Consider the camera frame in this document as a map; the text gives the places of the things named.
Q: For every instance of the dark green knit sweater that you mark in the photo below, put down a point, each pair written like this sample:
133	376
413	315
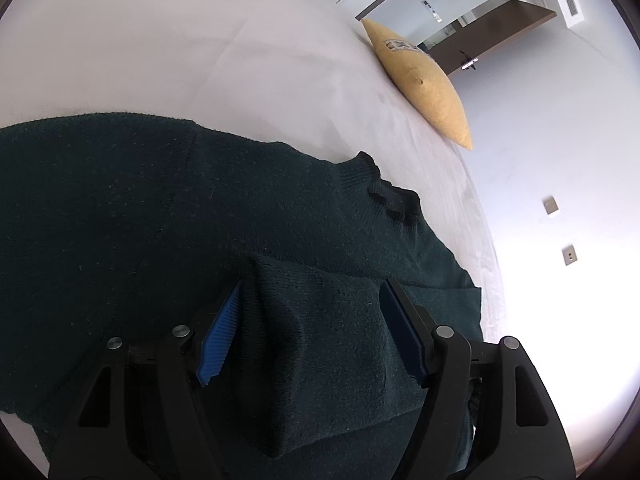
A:
150	240

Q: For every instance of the grey wall switch plate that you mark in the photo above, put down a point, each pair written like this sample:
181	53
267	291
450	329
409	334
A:
551	205

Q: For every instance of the white bed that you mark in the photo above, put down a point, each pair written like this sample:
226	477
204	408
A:
225	60

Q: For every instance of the lower wall socket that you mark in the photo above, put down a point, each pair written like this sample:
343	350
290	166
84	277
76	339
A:
569	255

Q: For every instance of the yellow cushion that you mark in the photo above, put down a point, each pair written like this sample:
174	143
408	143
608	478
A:
425	80

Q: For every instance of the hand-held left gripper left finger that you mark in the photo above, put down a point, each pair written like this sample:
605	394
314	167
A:
220	332

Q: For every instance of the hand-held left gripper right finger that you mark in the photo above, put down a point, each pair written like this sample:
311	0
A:
400	332

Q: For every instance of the dark wooden door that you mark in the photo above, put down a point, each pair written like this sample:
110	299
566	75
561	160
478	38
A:
487	35

